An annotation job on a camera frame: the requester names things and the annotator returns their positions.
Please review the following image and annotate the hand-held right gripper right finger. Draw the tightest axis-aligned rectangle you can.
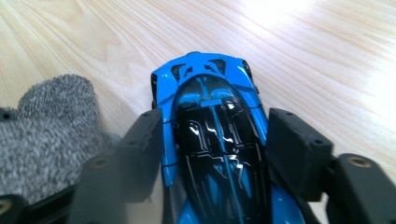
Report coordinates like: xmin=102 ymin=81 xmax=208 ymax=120
xmin=266 ymin=106 xmax=396 ymax=224

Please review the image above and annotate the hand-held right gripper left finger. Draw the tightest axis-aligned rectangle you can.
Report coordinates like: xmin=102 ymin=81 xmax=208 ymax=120
xmin=74 ymin=107 xmax=165 ymax=224

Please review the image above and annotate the grey cloth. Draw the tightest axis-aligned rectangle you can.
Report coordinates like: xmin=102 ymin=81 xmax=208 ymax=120
xmin=0 ymin=73 xmax=121 ymax=206

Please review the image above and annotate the blue toy car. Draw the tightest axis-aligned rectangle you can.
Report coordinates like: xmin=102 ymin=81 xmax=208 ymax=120
xmin=150 ymin=50 xmax=308 ymax=224

